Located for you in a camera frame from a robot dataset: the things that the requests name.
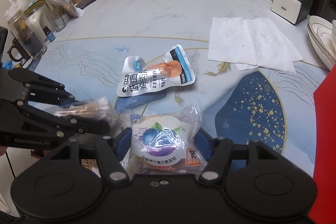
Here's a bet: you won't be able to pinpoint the cotton swab bag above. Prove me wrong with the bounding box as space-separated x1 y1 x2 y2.
46 97 120 127

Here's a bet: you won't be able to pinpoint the white plate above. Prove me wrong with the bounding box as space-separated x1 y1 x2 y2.
307 15 335 71

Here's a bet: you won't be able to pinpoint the glass jar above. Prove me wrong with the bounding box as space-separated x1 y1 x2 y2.
8 10 47 60

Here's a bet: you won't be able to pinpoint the blueberry cake packet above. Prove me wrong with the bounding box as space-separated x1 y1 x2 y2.
121 102 205 176

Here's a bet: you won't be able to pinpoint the white paper napkins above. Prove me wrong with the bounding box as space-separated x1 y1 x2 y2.
208 17 303 72

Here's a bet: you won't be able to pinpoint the white red cardboard box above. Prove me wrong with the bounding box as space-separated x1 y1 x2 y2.
309 68 335 223

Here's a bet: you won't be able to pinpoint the silver chicken snack pouch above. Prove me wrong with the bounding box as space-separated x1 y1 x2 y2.
116 44 195 97

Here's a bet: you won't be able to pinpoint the green white tissue box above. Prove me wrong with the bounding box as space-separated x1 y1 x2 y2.
271 0 313 25

